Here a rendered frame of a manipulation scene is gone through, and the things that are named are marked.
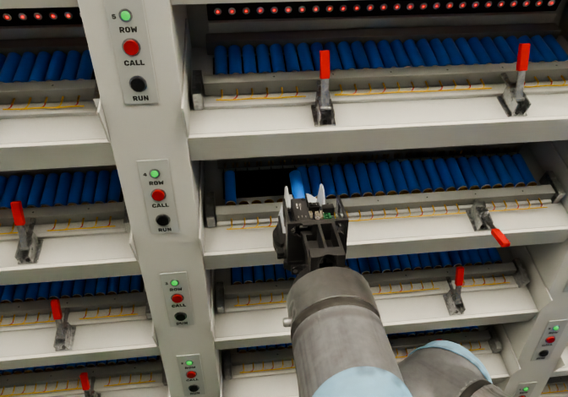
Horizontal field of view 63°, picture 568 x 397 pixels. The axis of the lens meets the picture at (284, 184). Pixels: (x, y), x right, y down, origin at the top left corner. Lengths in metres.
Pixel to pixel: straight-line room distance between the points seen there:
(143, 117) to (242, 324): 0.44
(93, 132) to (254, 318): 0.44
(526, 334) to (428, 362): 0.52
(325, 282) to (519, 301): 0.60
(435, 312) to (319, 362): 0.54
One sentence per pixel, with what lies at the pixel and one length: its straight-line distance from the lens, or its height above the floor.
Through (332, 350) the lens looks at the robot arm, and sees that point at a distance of 0.41.
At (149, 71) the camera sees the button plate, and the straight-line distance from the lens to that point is 0.57.
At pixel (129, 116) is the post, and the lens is 0.60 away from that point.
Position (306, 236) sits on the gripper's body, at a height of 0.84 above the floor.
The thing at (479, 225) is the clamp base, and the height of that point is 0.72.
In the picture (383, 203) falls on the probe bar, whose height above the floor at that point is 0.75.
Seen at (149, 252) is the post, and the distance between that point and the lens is 0.72.
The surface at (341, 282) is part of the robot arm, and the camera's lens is 0.46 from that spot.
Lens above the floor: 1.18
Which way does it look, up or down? 34 degrees down
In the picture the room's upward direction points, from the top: straight up
